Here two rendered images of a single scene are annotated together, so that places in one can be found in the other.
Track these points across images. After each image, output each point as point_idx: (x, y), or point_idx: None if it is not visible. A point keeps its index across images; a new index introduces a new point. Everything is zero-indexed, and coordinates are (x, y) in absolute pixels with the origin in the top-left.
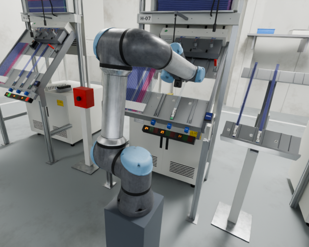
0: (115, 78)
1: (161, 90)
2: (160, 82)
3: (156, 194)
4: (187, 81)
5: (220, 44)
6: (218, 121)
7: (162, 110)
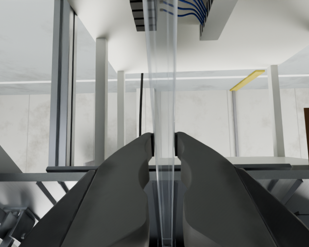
0: None
1: (269, 82)
2: (277, 102)
3: None
4: (119, 150)
5: None
6: (57, 0)
7: None
